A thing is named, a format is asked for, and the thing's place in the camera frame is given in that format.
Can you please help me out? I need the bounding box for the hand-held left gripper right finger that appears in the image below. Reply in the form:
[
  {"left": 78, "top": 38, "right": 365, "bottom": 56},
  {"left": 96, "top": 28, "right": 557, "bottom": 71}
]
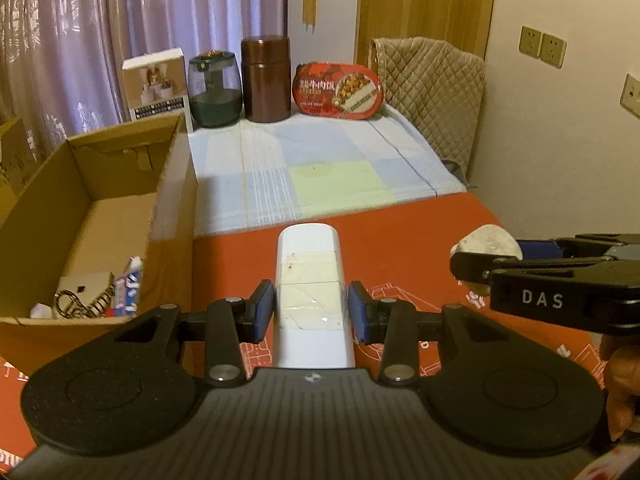
[{"left": 347, "top": 280, "right": 511, "bottom": 387}]

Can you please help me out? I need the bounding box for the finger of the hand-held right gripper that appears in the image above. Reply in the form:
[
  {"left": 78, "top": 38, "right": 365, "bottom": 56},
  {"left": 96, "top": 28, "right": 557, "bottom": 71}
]
[
  {"left": 449, "top": 251, "right": 619, "bottom": 284},
  {"left": 517, "top": 232, "right": 640, "bottom": 261}
]

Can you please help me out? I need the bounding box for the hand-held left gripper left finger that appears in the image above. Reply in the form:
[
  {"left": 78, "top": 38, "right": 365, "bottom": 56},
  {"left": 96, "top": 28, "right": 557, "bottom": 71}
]
[{"left": 107, "top": 280, "right": 276, "bottom": 389}]

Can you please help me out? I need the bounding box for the beige plug adapter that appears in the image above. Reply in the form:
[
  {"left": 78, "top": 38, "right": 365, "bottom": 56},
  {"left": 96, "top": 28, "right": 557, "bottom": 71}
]
[{"left": 450, "top": 225, "right": 523, "bottom": 296}]

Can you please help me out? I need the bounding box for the white taped rectangular case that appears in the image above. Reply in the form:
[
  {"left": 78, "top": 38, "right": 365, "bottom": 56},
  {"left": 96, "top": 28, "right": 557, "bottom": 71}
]
[{"left": 272, "top": 223, "right": 357, "bottom": 368}]

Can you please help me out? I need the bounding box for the brown cardboard box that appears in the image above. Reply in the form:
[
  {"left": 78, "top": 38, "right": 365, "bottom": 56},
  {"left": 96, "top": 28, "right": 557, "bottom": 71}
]
[{"left": 0, "top": 112, "right": 198, "bottom": 376}]

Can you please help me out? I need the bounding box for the blue label floss box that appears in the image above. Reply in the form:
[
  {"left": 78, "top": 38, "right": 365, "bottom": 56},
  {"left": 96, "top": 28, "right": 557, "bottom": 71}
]
[{"left": 112, "top": 256, "right": 144, "bottom": 317}]

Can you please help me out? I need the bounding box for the metal wire rack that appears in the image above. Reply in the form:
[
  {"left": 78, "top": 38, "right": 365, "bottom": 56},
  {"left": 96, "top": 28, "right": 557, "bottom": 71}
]
[{"left": 54, "top": 287, "right": 113, "bottom": 320}]

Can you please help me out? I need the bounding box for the person's right hand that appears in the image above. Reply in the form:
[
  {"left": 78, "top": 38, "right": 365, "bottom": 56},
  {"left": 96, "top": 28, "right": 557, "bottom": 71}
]
[{"left": 600, "top": 334, "right": 640, "bottom": 442}]

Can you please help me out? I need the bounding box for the red printed desk mat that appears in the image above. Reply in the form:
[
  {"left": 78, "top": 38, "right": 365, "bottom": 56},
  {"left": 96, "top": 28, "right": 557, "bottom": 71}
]
[{"left": 0, "top": 192, "right": 640, "bottom": 480}]

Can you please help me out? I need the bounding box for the pale plaid blanket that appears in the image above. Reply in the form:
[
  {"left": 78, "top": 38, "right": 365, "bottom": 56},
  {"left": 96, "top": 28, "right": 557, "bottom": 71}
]
[{"left": 187, "top": 105, "right": 468, "bottom": 238}]

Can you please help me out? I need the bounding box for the beige quilted chair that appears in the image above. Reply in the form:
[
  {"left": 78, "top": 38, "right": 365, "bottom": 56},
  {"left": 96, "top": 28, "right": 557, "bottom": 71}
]
[{"left": 368, "top": 36, "right": 486, "bottom": 191}]

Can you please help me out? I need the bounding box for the red instant meal box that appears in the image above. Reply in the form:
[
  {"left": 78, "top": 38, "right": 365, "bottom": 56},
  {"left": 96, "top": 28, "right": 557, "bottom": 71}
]
[{"left": 291, "top": 61, "right": 386, "bottom": 122}]

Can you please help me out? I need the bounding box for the dark green glass jar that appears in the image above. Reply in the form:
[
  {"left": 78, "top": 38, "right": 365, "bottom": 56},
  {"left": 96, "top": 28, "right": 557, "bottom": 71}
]
[{"left": 188, "top": 51, "right": 244, "bottom": 128}]

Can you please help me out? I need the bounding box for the brown metal canister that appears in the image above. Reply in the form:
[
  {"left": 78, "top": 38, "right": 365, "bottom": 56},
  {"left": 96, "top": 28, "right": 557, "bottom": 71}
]
[{"left": 241, "top": 35, "right": 292, "bottom": 123}]

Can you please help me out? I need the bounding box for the white product box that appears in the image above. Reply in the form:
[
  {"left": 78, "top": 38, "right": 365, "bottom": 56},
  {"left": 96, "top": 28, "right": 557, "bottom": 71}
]
[{"left": 122, "top": 48, "right": 193, "bottom": 133}]

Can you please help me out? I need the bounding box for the wooden wardrobe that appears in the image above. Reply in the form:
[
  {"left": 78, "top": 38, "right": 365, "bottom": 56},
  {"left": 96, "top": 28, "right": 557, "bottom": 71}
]
[{"left": 356, "top": 0, "right": 498, "bottom": 68}]

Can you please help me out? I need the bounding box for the lilac patterned curtain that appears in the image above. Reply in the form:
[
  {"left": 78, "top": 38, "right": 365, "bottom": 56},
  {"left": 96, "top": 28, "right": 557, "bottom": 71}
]
[{"left": 0, "top": 0, "right": 288, "bottom": 146}]

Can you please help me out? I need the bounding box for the beige wall socket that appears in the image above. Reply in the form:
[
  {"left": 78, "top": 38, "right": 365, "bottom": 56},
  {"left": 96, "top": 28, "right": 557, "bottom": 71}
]
[
  {"left": 518, "top": 25, "right": 543, "bottom": 59},
  {"left": 620, "top": 73, "right": 640, "bottom": 121},
  {"left": 540, "top": 32, "right": 567, "bottom": 69}
]

